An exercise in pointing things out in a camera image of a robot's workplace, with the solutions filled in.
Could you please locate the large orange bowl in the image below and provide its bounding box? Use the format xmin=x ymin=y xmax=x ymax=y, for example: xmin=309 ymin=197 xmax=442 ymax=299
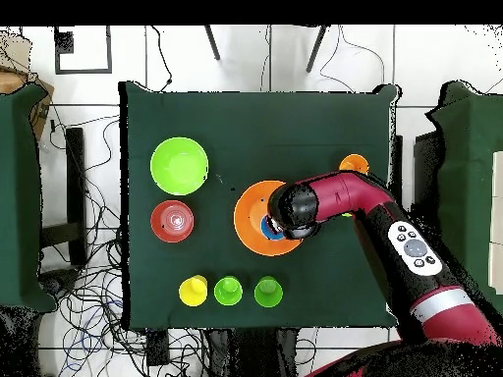
xmin=233 ymin=179 xmax=304 ymax=257

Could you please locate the blue cup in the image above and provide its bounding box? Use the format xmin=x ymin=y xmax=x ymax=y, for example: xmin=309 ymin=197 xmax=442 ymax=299
xmin=259 ymin=215 xmax=285 ymax=242

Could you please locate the red bowl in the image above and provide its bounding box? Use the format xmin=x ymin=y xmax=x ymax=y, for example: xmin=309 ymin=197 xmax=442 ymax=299
xmin=149 ymin=199 xmax=196 ymax=243

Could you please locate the large green bowl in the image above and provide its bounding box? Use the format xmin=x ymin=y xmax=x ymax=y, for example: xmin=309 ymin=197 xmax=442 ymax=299
xmin=149 ymin=135 xmax=210 ymax=196

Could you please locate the yellow cup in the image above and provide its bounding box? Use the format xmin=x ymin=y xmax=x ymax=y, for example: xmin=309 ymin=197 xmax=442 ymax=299
xmin=178 ymin=274 xmax=209 ymax=308

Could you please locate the dark green tablecloth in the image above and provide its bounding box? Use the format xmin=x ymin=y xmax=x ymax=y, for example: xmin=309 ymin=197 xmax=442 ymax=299
xmin=118 ymin=81 xmax=402 ymax=330

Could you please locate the orange cup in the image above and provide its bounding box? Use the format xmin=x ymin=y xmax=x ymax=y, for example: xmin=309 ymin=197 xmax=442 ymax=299
xmin=338 ymin=153 xmax=370 ymax=176

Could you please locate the black floor stand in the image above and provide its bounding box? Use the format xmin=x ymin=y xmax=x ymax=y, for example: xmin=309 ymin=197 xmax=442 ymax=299
xmin=38 ymin=127 xmax=88 ymax=268
xmin=390 ymin=135 xmax=405 ymax=197

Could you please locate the black power box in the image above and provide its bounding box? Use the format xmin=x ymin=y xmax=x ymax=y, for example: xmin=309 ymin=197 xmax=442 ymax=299
xmin=145 ymin=329 xmax=171 ymax=367

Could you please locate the dark tripod leg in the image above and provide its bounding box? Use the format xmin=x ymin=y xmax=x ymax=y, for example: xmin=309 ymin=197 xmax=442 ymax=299
xmin=203 ymin=25 xmax=222 ymax=61
xmin=306 ymin=25 xmax=330 ymax=75

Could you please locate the grey black device base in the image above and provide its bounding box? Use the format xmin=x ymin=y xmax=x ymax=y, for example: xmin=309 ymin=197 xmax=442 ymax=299
xmin=38 ymin=268 xmax=82 ymax=299

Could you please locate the green cloth side table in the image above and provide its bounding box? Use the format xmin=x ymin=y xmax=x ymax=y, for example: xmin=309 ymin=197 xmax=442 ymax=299
xmin=0 ymin=83 xmax=58 ymax=313
xmin=424 ymin=81 xmax=503 ymax=315

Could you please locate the cardboard box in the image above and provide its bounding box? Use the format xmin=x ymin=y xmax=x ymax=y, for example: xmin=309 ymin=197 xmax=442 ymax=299
xmin=0 ymin=66 xmax=55 ymax=142

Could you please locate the tangle of floor cables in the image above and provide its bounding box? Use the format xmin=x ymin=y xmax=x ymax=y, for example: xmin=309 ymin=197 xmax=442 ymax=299
xmin=38 ymin=113 xmax=209 ymax=377

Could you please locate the thin black cable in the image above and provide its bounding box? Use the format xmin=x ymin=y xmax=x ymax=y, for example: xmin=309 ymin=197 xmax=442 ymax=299
xmin=149 ymin=25 xmax=174 ymax=93
xmin=318 ymin=25 xmax=386 ymax=94

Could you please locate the black square frame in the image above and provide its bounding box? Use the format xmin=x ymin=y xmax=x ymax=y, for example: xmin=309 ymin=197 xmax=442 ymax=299
xmin=53 ymin=25 xmax=113 ymax=75

